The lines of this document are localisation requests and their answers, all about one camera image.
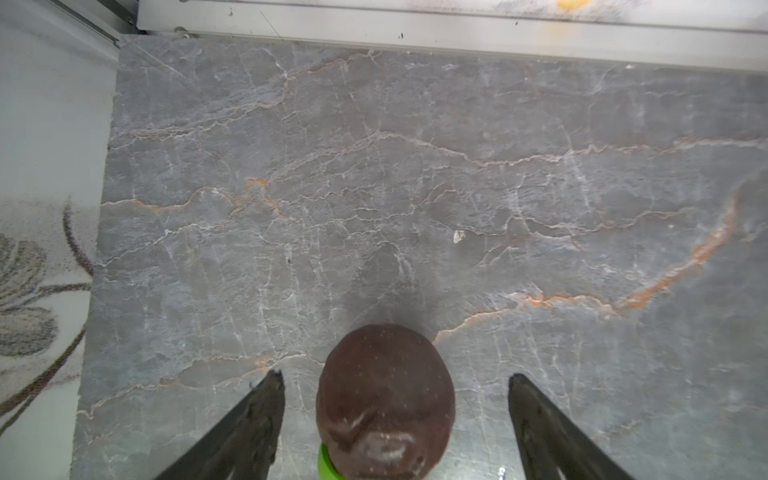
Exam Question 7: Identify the dark mangosteen with green leaves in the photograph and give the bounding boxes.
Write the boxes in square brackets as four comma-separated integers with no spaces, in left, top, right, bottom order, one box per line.
[316,324,456,479]

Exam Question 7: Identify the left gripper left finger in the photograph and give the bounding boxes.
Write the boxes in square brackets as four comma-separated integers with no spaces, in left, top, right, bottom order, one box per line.
[157,370,285,480]

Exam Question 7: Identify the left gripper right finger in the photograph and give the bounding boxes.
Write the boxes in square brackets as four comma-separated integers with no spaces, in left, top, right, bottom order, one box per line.
[508,373,633,480]

